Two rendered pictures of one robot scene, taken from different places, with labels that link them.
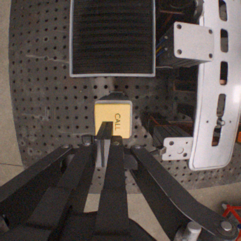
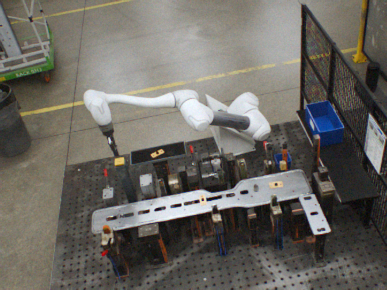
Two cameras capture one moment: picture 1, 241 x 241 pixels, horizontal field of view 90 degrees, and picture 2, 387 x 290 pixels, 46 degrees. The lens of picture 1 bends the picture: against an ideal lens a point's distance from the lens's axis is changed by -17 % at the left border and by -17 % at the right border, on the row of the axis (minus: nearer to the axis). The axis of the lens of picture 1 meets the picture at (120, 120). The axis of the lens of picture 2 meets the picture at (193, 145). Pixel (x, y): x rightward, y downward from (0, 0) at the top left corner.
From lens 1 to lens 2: 284 cm
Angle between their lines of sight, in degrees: 51
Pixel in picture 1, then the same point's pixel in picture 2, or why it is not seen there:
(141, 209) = not seen: outside the picture
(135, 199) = not seen: outside the picture
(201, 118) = (121, 208)
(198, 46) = (144, 180)
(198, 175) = (67, 279)
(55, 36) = (174, 168)
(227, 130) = (114, 222)
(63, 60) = not seen: hidden behind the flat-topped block
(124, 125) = (118, 163)
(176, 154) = (105, 193)
